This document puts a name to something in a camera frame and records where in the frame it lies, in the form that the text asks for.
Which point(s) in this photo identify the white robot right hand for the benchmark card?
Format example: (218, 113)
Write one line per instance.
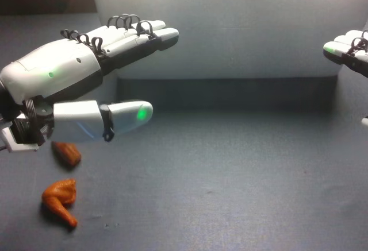
(339, 48)

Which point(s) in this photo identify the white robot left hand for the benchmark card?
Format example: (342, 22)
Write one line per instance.
(57, 67)

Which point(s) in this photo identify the white styrofoam lid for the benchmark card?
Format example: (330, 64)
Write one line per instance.
(230, 4)

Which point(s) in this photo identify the brown toy chicken piece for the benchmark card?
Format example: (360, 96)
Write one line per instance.
(67, 154)

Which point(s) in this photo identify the orange toy chicken wing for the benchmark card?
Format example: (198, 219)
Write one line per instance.
(57, 196)

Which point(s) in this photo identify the grey table cloth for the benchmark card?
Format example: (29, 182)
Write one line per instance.
(201, 176)

